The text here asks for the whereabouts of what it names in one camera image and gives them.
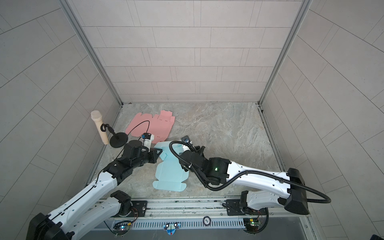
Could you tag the green circuit board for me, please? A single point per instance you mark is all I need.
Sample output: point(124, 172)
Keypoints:
point(123, 226)
point(251, 225)

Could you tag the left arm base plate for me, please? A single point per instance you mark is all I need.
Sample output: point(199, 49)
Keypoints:
point(133, 209)

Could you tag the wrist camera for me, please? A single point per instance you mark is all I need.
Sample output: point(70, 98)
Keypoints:
point(188, 142)
point(147, 139)

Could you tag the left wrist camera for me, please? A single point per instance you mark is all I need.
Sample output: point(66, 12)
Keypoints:
point(147, 139)

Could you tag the round black white badge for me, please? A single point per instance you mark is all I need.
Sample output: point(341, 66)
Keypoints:
point(207, 221)

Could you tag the pink flat paper box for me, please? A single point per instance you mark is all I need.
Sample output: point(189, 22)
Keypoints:
point(158, 125)

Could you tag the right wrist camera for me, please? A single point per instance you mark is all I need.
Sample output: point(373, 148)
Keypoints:
point(188, 142)

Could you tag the light blue paper box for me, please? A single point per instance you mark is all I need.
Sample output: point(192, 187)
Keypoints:
point(169, 173)

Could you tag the blue sticker with eyes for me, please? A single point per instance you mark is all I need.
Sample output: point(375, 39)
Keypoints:
point(171, 228)

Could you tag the right green circuit board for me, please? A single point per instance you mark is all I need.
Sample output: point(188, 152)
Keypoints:
point(251, 225)

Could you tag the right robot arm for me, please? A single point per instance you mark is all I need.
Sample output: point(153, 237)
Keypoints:
point(218, 173)

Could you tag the left green circuit board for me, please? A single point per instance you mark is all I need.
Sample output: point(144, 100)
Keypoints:
point(123, 226)

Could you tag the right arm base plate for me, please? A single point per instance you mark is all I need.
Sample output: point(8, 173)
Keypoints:
point(235, 208)

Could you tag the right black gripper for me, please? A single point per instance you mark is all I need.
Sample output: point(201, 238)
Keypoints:
point(185, 167)

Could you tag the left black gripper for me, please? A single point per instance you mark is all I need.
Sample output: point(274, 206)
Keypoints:
point(153, 152)

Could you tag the aluminium mounting rail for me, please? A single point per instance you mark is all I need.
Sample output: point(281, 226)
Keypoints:
point(190, 212)

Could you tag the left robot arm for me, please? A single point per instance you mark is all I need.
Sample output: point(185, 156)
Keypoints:
point(76, 217)

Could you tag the black round microphone stand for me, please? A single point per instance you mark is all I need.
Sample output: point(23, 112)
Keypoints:
point(118, 139)

